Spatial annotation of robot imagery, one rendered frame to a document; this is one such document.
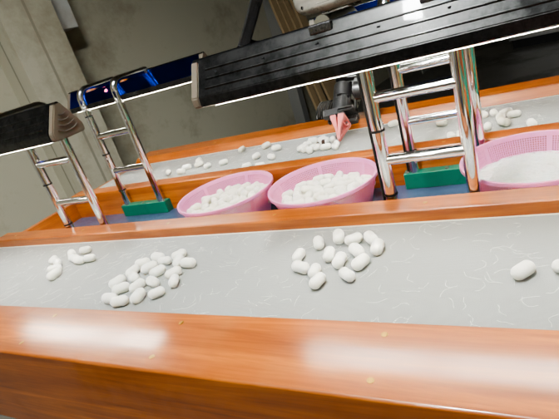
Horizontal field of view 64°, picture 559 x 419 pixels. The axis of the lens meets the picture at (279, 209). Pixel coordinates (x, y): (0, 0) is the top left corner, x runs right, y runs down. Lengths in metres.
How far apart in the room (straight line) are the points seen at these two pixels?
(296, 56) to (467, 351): 0.44
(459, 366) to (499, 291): 0.17
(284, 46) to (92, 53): 2.57
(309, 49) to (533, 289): 0.43
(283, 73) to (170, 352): 0.42
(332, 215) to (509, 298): 0.38
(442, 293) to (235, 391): 0.30
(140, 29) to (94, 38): 0.38
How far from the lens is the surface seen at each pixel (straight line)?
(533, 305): 0.64
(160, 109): 3.40
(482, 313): 0.62
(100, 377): 0.76
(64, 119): 1.03
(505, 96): 1.48
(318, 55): 0.66
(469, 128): 0.83
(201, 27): 3.85
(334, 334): 0.59
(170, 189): 1.51
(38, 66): 2.76
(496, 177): 1.01
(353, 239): 0.80
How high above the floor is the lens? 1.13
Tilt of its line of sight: 22 degrees down
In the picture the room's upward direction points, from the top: 18 degrees counter-clockwise
